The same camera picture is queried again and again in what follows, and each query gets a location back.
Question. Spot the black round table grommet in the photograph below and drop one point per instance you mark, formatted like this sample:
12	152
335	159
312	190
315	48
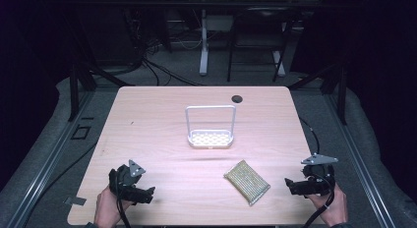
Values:
236	99

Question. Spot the person's right hand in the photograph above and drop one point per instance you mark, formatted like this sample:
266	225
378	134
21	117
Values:
335	208

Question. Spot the yellow-green sponge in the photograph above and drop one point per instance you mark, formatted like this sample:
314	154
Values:
246	182

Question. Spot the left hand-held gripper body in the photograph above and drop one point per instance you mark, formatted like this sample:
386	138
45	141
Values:
124	179

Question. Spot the black tape rectangle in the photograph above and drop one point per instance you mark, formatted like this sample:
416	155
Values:
81	132

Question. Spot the black chair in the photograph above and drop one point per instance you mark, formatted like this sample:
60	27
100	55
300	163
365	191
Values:
259	28

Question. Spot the grey tape piece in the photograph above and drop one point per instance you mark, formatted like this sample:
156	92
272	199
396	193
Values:
74	200

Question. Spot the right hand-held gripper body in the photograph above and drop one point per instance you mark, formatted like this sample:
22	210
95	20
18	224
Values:
319	177

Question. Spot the person's left hand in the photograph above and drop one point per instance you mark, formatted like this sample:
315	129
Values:
106	210

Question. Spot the black metal stand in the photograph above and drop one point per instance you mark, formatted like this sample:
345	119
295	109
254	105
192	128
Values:
337	87
74	90

